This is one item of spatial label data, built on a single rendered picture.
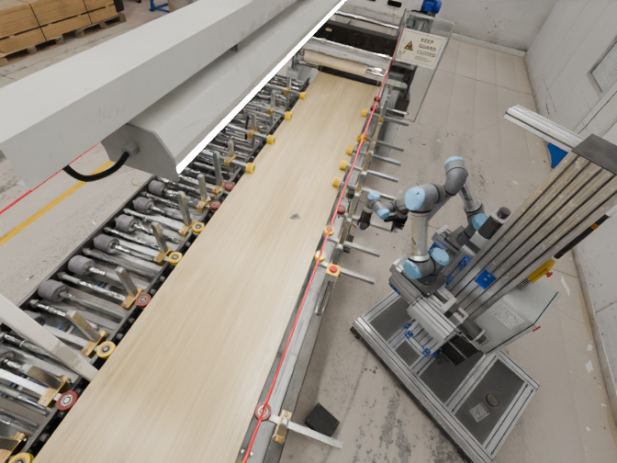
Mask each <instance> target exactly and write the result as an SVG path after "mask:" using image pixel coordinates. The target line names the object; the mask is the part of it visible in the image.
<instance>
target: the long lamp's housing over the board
mask: <svg viewBox="0 0 617 463"><path fill-rule="evenodd" d="M341 1H342V0H297V1H296V2H295V3H293V4H292V5H290V6H289V7H287V8H286V9H284V10H283V11H282V12H280V13H279V14H277V15H276V16H275V17H273V18H271V19H270V20H269V21H267V22H266V23H264V24H263V25H262V26H260V27H259V28H258V29H256V30H255V31H254V32H252V33H251V34H250V35H248V36H247V37H245V38H244V39H243V40H241V41H240V42H238V51H231V50H227V51H225V52H224V53H222V54H221V55H220V56H219V57H218V58H216V59H215V60H214V61H212V62H210V63H209V64H208V65H206V66H205V67H203V68H202V69H201V70H199V71H198V72H196V73H195V74H193V75H192V76H190V77H189V78H188V79H186V80H185V81H183V82H182V83H181V84H180V85H178V86H177V87H176V88H174V89H173V90H171V91H170V92H169V93H167V94H166V95H164V96H163V97H161V98H160V99H159V100H157V101H156V102H154V103H153V104H152V105H150V106H149V107H147V108H146V109H144V110H143V111H141V113H140V114H138V115H137V116H135V117H134V118H133V119H131V120H129V121H128V122H127V123H125V124H124V125H122V126H121V127H120V128H118V129H117V130H115V131H114V132H112V133H111V134H109V135H108V136H107V137H105V138H104V139H103V140H102V141H101V144H102V146H104V148H105V150H106V152H107V156H108V158H109V160H110V161H112V162H115V163H116V162H117V161H118V159H119V158H120V156H121V155H122V151H121V150H120V148H122V147H123V146H124V145H125V144H127V143H128V142H130V141H134V142H135V143H136V144H138V145H139V147H140V152H139V153H138V154H137V155H135V156H134V157H133V158H130V159H129V158H128V159H127V161H126V162H125V163H124V164H123V165H126V166H128V167H131V168H134V169H137V170H141V171H143V172H146V173H149V174H152V175H157V176H159V177H162V178H165V179H168V180H172V181H175V182H178V181H179V180H180V178H179V174H178V170H177V166H178V165H179V164H180V163H181V162H182V161H183V160H184V159H185V158H186V157H187V156H188V155H189V154H190V153H191V152H192V151H193V150H194V149H195V148H196V147H197V146H198V145H199V144H200V143H201V142H202V141H203V140H204V139H205V138H206V137H207V136H208V135H209V134H210V133H211V132H212V131H213V130H214V129H215V128H216V127H217V126H218V125H219V124H220V123H221V122H222V121H223V120H224V119H225V118H226V117H227V116H228V115H229V114H230V113H231V112H232V111H233V110H234V109H235V108H236V107H237V106H238V105H239V104H240V103H241V102H242V101H243V100H244V99H245V98H246V97H247V96H248V95H249V94H250V93H251V92H252V91H253V90H254V89H255V88H256V87H257V86H258V85H259V84H260V83H261V82H262V81H263V80H264V79H265V78H266V76H267V75H268V74H269V73H270V72H272V71H273V69H274V68H275V67H276V66H277V65H278V64H279V63H280V62H281V61H282V60H284V58H285V57H286V56H287V55H288V54H289V53H290V52H291V51H292V50H293V49H295V47H296V46H297V45H298V44H299V43H300V42H301V41H302V40H303V39H304V38H305V37H306V36H307V35H308V34H309V33H310V32H311V31H312V30H313V29H314V28H315V27H316V26H317V25H318V24H319V23H320V22H321V21H322V20H323V19H324V18H325V17H326V16H327V15H328V14H329V13H330V12H331V11H332V10H333V9H334V8H335V7H336V6H337V5H338V4H339V3H340V2H341Z"/></svg>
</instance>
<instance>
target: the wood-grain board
mask: <svg viewBox="0 0 617 463"><path fill-rule="evenodd" d="M305 93H307V97H306V99H305V100H303V99H299V100H298V101H297V103H296V104H295V105H294V106H293V108H292V109H291V110H290V112H292V119H291V120H287V119H284V120H283V122H282V123H281V124H280V126H279V127H278V128H277V130H276V131H275V133H274V134H273V136H275V144H274V145H272V144H268V143H266V144H265V146H264V147H263V148H262V150H261V151H260V153H259V154H258V155H257V157H256V158H255V159H254V161H253V162H252V164H255V171H254V173H253V174H251V173H248V172H245V173H244V175H243V176H242V177H241V179H240V180H239V182H238V183H237V185H236V186H235V187H234V188H233V189H232V190H231V192H230V193H229V195H228V196H227V197H226V199H225V200H224V202H223V203H222V204H221V206H220V207H219V209H218V210H217V211H216V213H215V214H214V215H213V217H212V218H211V220H210V221H209V222H208V224H207V225H206V227H205V228H204V229H203V231H202V232H201V233H200V234H199V235H198V237H197V238H196V240H195V241H194V242H193V244H192V245H191V246H190V248H189V249H188V251H187V252H186V253H185V255H184V256H183V258H182V259H181V260H180V262H179V263H178V264H177V266H176V267H175V269H174V270H173V272H172V273H171V274H170V276H168V277H167V279H166V280H165V281H164V283H163V285H162V286H161V287H160V289H159V290H158V291H157V293H156V294H155V295H154V297H153V298H152V299H151V301H150V303H149V304H148V305H147V307H146V308H145V309H144V311H143V312H142V313H141V315H140V316H139V318H138V319H137V320H136V321H135V322H134V324H133V325H132V326H131V328H130V329H129V331H128V332H127V334H126V335H125V336H124V338H123V339H122V340H121V342H120V343H119V344H118V346H117V347H116V349H115V350H114V352H113V353H112V354H111V356H110V357H109V358H108V360H107V361H106V363H105V364H104V365H103V366H102V367H101V369H100V370H99V371H98V373H97V374H96V375H95V377H94V378H93V380H92V381H91V382H90V384H89V385H88V387H87V388H86V389H85V391H84V392H83V394H82V395H81V396H80V398H79V399H78V401H77V402H76V403H75V405H74V406H73V407H72V408H71V410H70V411H69V412H68V413H67V415H66V416H65V418H64V419H63V420H62V422H61V423H60V425H59V426H58V427H57V429H56V430H55V431H54V433H53V434H52V436H51V437H50V439H49V440H48V441H47V443H46V444H45V445H44V447H43V448H42V449H41V450H40V452H39V453H38V454H37V456H36V457H35V458H34V460H33V461H32V462H31V463H235V461H236V459H237V456H238V455H239V452H240V449H241V445H242V442H243V440H244V437H245V436H246V433H247V430H248V428H249V425H250V422H251V420H252V417H253V414H254V411H255V407H256V406H257V404H258V401H259V399H260V397H261V394H262V391H263V389H264V385H265V382H266V380H267V378H268V375H269V373H270V370H271V367H272V365H273V363H274V360H275V356H276V354H277V351H278V348H279V346H280V344H281V342H282V339H283V336H284V334H285V331H286V327H287V325H288V323H289V320H290V317H291V315H292V312H293V310H294V308H295V305H296V303H297V298H298V296H299V293H300V291H301V289H302V286H303V284H304V281H305V279H306V276H307V273H308V271H309V267H310V265H311V262H312V260H313V257H314V254H315V253H316V250H317V248H318V245H319V242H320V238H321V235H322V234H323V231H324V228H325V226H326V223H327V221H328V218H329V216H330V214H331V210H332V207H333V204H334V202H335V199H336V198H337V195H338V192H339V190H340V187H341V186H340V185H339V187H336V186H333V185H332V181H333V179H334V177H335V176H336V177H340V179H341V180H343V179H344V176H345V173H346V171H347V168H345V170H342V169H340V168H339V167H340V163H341V160H344V161H347V162H348V164H349V163H350V161H351V159H352V156H353V152H352V154H348V153H345V152H346V148H347V146H348V145H351V146H353V147H354V148H355V147H356V144H357V140H356V138H357V137H358V136H359V135H361V132H362V129H363V127H364V124H365V121H366V118H367V115H366V117H362V116H361V113H362V110H363V108H364V109H367V111H369V110H370V107H371V106H372V104H373V101H374V98H375V96H376V90H373V89H369V88H365V87H362V86H359V85H353V84H349V83H345V82H343V81H339V80H335V79H331V78H329V77H325V76H321V75H318V74H317V75H316V77H315V78H314V79H313V81H312V82H311V83H310V85H309V86H308V88H307V89H306V91H305ZM295 212H297V213H299V214H298V216H300V217H301V218H300V220H298V219H295V220H293V219H290V215H293V213H295Z"/></svg>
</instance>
